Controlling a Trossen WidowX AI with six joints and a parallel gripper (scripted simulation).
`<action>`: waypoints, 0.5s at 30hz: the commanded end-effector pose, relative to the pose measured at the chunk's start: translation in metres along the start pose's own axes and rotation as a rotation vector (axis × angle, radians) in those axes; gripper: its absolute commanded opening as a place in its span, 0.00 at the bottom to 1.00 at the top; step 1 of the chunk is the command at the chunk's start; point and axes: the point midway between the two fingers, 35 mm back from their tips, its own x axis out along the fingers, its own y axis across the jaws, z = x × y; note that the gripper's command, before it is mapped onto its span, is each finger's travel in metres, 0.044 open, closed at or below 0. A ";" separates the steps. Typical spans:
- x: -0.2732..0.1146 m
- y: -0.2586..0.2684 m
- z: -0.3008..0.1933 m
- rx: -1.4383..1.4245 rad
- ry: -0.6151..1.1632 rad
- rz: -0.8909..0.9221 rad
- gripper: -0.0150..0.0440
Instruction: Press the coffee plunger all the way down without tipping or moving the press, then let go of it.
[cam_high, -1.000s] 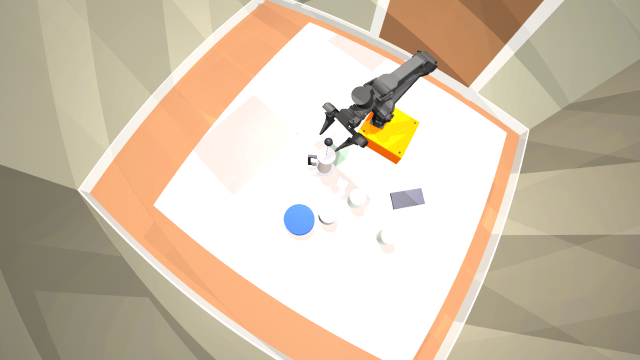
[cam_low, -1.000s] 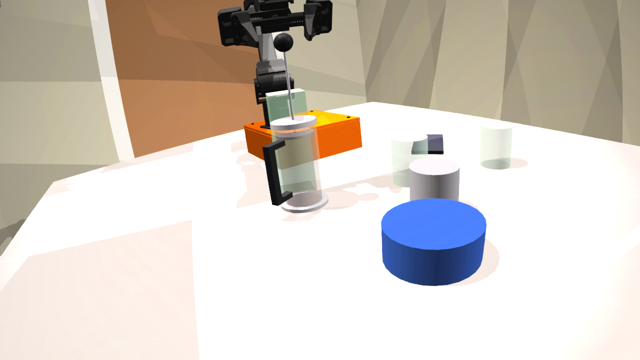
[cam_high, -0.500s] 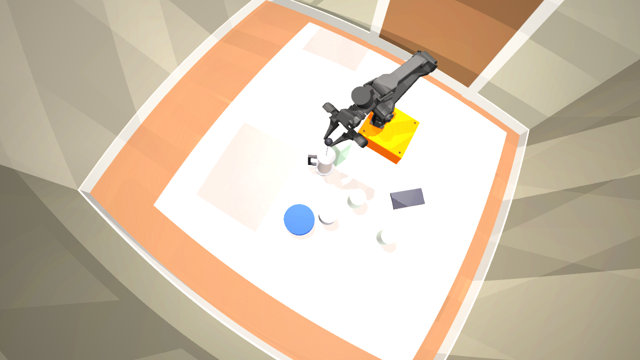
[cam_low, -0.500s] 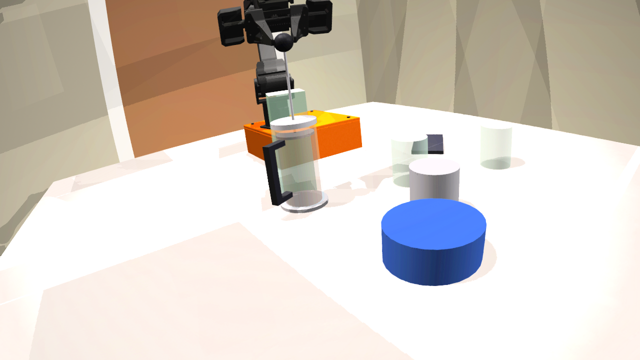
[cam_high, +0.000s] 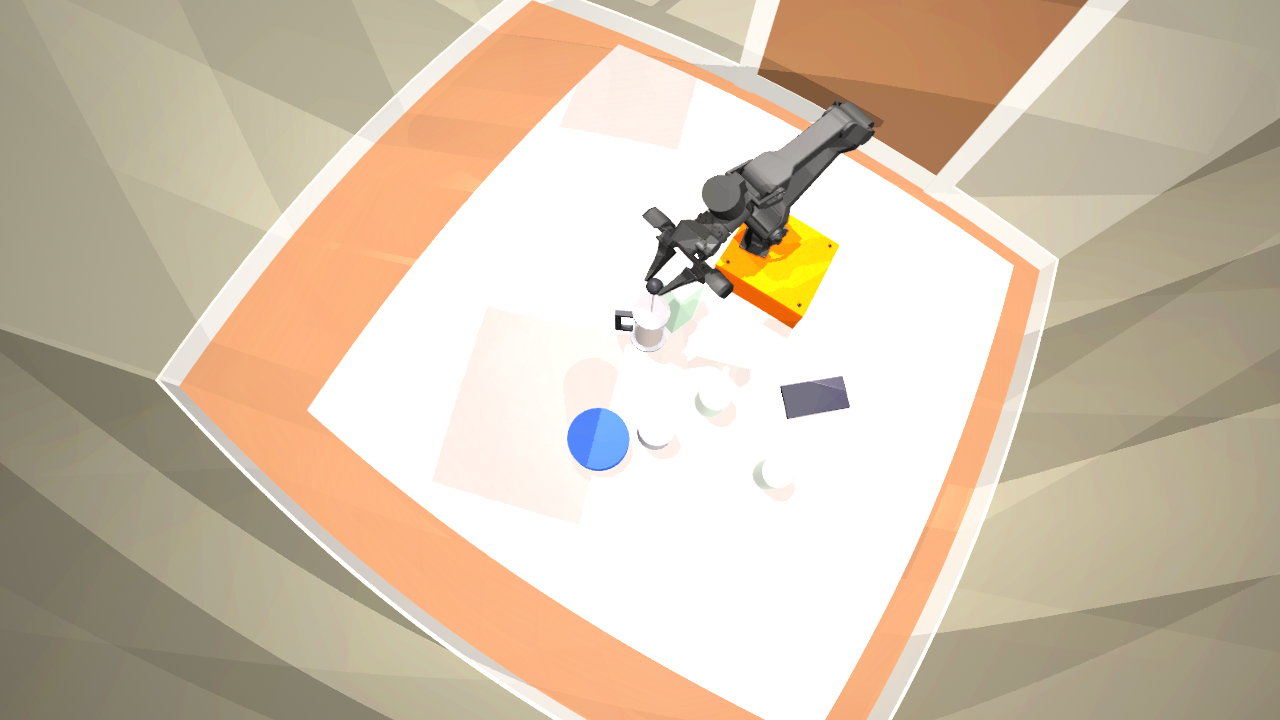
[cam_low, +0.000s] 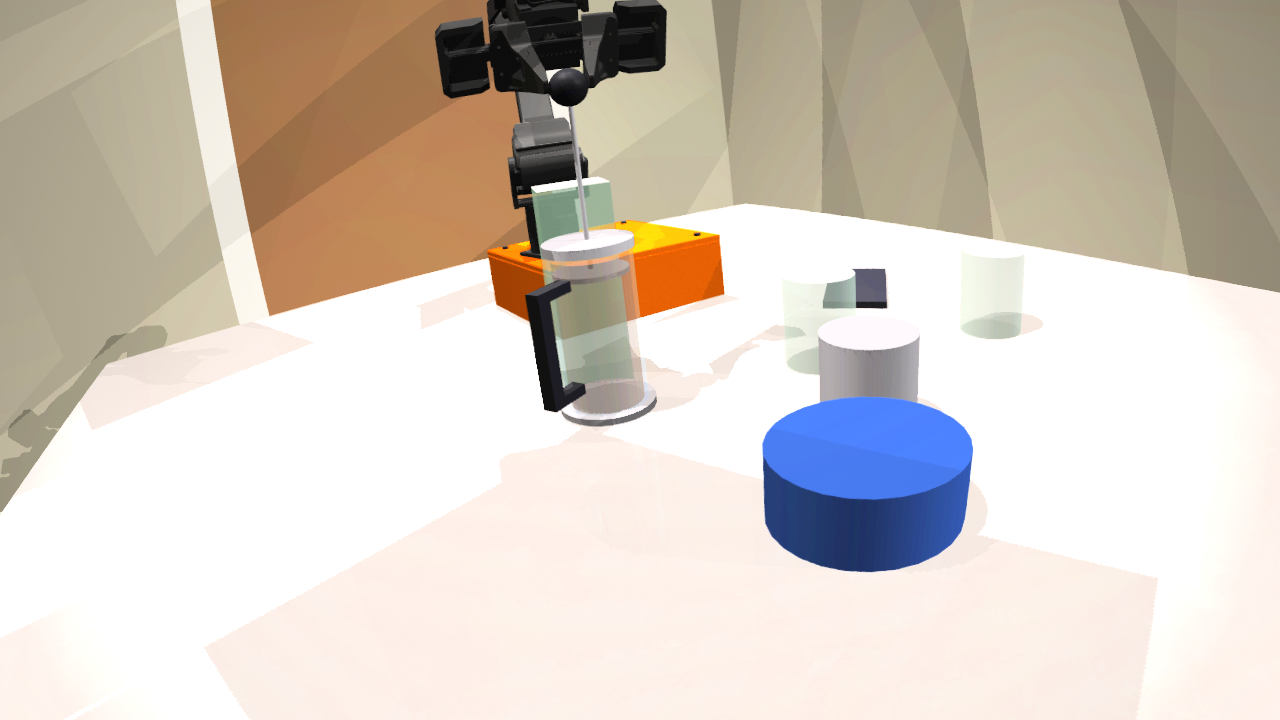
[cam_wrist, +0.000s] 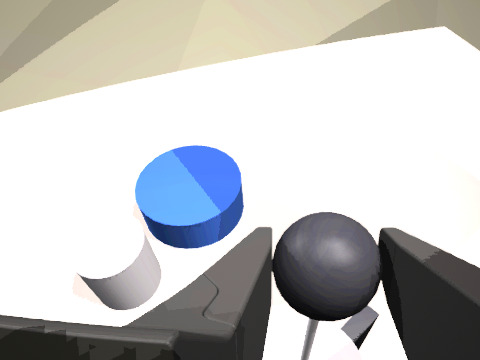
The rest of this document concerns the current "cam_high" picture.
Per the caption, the grey cylinder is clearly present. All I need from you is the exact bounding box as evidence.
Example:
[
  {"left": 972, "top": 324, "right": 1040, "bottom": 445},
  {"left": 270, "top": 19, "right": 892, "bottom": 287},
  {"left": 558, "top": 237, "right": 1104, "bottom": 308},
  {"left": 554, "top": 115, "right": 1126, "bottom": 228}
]
[{"left": 637, "top": 407, "right": 677, "bottom": 450}]

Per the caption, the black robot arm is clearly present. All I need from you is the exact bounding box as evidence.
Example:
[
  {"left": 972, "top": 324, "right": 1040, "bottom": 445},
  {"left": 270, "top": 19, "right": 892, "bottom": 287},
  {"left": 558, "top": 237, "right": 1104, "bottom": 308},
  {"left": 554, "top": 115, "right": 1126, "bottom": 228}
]
[{"left": 669, "top": 100, "right": 876, "bottom": 259}]

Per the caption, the blue short cylinder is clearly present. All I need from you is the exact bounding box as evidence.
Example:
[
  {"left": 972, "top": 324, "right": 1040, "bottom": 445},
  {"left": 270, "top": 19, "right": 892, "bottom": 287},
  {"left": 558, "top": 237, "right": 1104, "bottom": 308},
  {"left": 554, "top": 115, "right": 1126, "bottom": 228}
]
[{"left": 567, "top": 407, "right": 628, "bottom": 471}]

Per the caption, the glass coffee press with plunger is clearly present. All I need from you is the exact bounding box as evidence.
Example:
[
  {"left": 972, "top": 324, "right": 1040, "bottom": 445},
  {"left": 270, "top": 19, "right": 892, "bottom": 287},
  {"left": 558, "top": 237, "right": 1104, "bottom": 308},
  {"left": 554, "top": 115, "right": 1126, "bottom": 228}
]
[{"left": 614, "top": 278, "right": 669, "bottom": 352}]

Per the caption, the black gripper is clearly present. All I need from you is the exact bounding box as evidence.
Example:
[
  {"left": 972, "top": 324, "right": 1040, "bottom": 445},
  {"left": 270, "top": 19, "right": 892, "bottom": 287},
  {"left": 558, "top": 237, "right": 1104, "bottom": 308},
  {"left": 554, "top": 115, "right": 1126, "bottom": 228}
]
[{"left": 643, "top": 208, "right": 733, "bottom": 299}]

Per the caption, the clear glass cylinder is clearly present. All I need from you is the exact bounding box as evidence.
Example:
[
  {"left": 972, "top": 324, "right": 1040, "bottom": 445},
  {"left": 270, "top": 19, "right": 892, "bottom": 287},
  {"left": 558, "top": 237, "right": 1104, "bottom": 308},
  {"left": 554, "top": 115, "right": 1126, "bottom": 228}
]
[
  {"left": 753, "top": 454, "right": 794, "bottom": 489},
  {"left": 694, "top": 378, "right": 733, "bottom": 416}
]

